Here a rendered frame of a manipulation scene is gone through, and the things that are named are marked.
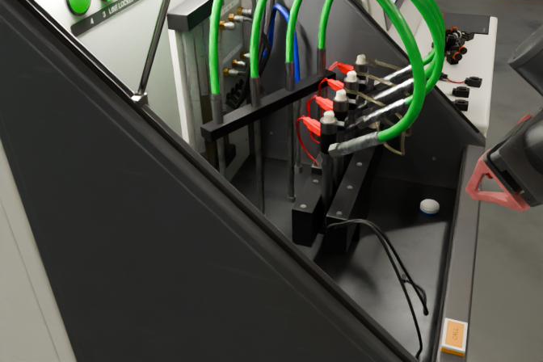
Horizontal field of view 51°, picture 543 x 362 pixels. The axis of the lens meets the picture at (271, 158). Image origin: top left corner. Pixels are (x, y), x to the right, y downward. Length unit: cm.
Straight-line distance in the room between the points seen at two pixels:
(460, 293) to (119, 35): 63
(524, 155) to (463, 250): 42
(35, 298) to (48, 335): 8
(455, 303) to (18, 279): 64
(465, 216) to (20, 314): 76
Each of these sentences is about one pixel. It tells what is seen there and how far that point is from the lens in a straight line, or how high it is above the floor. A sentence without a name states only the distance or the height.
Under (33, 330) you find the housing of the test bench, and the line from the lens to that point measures 102.
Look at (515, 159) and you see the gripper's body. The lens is 59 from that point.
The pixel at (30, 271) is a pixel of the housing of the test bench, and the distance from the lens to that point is 90.
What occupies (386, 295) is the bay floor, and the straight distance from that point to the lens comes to 105.
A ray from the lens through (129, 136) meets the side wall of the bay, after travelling 62.
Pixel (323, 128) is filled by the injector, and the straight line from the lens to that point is 92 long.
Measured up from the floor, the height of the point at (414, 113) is 125.
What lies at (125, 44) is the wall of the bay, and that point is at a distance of 87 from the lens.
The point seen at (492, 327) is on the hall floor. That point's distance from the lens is 219.
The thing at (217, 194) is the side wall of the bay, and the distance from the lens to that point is 62.
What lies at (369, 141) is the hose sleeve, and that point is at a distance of 77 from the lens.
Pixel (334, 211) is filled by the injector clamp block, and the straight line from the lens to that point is 98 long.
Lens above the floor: 159
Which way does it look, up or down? 33 degrees down
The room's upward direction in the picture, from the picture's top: 2 degrees counter-clockwise
